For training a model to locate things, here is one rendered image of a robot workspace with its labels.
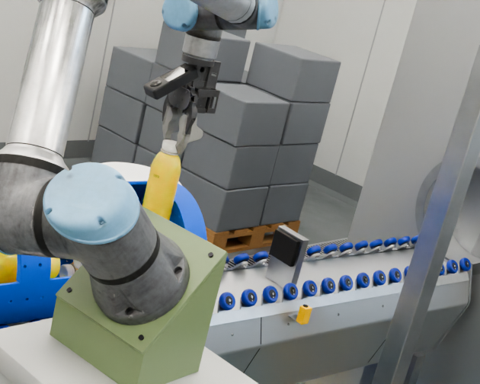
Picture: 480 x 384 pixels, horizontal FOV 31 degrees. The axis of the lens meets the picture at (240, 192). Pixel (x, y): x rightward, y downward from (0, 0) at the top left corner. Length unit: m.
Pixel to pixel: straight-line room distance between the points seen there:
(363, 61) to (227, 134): 2.16
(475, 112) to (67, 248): 1.23
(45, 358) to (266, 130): 3.72
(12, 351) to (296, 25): 6.00
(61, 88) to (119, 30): 4.84
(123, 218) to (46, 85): 0.26
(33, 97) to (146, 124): 4.06
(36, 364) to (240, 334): 0.93
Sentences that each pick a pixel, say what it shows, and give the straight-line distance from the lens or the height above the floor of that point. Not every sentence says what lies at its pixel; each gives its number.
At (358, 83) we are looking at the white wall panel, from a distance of 6.80.
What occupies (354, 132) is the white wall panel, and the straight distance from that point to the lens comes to 6.81.
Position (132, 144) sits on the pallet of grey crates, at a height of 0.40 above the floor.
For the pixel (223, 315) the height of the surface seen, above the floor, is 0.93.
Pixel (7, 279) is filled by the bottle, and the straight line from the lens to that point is 1.77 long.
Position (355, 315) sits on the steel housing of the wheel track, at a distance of 2.52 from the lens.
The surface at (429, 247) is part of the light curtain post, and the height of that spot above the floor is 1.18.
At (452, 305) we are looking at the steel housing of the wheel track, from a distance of 2.92.
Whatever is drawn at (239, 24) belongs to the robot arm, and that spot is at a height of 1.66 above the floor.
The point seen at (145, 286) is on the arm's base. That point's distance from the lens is 1.26.
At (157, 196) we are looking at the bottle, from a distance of 1.90.
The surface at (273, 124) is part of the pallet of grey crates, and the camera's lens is 5.01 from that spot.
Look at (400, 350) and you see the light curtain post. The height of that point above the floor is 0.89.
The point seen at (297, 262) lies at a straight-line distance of 2.35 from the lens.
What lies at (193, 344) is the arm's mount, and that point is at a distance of 1.37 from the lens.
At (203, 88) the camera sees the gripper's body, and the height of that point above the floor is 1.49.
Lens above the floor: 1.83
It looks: 17 degrees down
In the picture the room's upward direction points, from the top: 14 degrees clockwise
